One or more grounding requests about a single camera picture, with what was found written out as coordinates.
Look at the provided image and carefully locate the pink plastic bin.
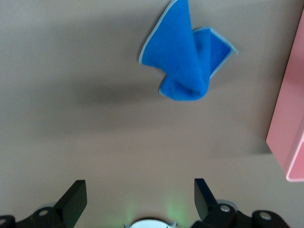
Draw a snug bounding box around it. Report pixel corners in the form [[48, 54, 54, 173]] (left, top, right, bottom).
[[266, 14, 304, 182]]

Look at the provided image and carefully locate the brown table cover mat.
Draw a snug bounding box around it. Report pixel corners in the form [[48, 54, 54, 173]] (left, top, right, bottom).
[[0, 0, 304, 228]]

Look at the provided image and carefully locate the blue microfibre cloth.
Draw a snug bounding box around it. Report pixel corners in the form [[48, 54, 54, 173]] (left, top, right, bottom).
[[139, 0, 238, 102]]

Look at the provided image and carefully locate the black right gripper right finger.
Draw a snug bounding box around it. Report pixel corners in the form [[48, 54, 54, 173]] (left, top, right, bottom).
[[191, 178, 289, 228]]

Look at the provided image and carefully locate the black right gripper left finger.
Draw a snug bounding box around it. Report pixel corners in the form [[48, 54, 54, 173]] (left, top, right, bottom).
[[0, 180, 87, 228]]

